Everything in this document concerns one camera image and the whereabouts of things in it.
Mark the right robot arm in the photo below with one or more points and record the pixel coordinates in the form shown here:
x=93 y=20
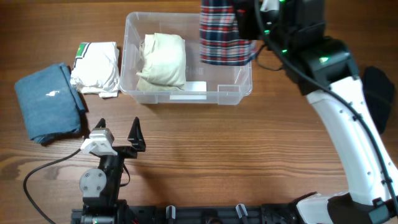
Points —
x=326 y=74

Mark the black cloth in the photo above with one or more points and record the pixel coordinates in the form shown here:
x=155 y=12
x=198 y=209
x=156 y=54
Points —
x=379 y=94

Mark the cream cloth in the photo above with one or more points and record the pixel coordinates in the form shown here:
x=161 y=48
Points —
x=165 y=61

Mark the red blue plaid cloth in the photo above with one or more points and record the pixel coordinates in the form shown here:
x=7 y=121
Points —
x=220 y=43

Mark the white cloth green patch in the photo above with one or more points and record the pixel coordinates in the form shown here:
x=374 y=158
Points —
x=95 y=69

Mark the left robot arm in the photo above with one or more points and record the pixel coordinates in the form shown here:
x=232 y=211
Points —
x=100 y=186

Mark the clear plastic storage container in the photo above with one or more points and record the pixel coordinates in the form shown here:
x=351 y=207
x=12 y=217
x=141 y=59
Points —
x=226 y=85

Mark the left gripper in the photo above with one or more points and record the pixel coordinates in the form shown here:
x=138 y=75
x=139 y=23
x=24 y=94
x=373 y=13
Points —
x=137 y=138

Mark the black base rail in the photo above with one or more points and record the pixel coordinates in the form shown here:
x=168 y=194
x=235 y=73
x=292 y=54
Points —
x=275 y=213

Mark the white label on container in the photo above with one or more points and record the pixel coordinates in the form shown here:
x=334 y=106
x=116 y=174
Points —
x=196 y=86

